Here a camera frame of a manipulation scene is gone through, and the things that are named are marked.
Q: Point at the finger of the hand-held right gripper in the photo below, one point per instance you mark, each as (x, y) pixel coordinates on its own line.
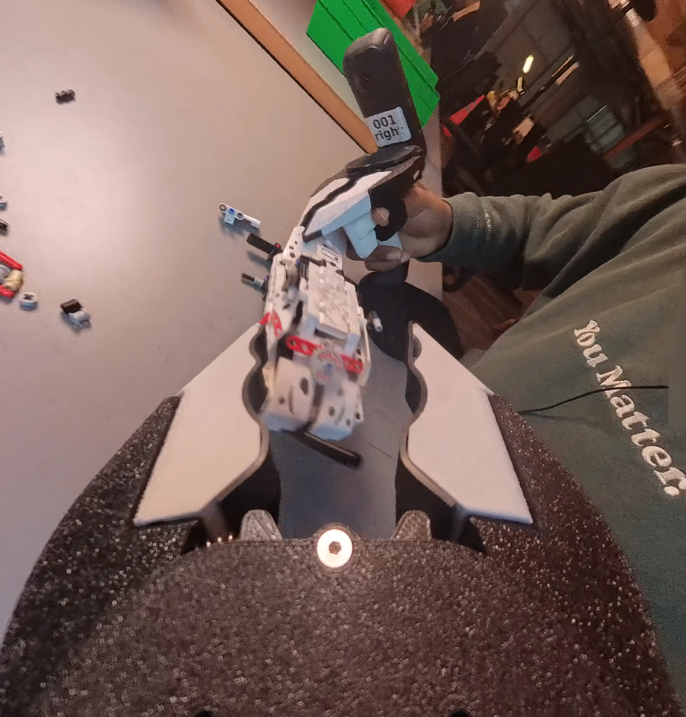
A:
(354, 182)
(332, 222)

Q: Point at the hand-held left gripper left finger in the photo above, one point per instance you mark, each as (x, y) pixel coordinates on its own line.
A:
(197, 448)

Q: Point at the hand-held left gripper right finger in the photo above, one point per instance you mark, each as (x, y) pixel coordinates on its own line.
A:
(472, 448)

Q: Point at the white lego vehicle model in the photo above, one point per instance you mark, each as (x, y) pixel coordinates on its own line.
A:
(315, 325)

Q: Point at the person's right forearm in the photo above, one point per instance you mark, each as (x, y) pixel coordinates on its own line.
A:
(522, 230)

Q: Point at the small white lego connector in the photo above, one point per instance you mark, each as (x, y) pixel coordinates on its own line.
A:
(239, 213)

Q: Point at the cluster of small lego pieces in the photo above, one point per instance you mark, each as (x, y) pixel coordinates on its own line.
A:
(1, 275)

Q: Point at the small black lego connector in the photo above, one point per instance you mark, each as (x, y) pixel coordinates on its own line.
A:
(65, 95)

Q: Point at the person's right hand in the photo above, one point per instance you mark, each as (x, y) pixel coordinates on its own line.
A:
(427, 224)

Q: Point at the green plastic bin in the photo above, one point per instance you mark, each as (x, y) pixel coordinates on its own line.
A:
(377, 45)

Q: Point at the person's green sweatshirt torso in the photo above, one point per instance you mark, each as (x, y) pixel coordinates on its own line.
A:
(612, 504)

